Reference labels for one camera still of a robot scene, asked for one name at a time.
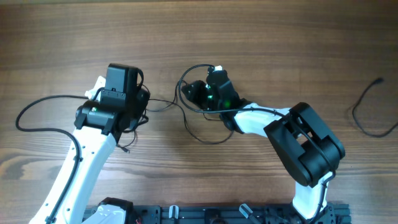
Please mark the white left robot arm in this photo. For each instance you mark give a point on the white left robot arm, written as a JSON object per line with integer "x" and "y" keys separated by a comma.
{"x": 117, "y": 107}

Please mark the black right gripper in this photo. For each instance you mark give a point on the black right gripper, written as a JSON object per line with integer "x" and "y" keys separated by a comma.
{"x": 193, "y": 92}

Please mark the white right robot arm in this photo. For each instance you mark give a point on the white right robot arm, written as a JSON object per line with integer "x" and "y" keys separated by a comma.
{"x": 306, "y": 146}

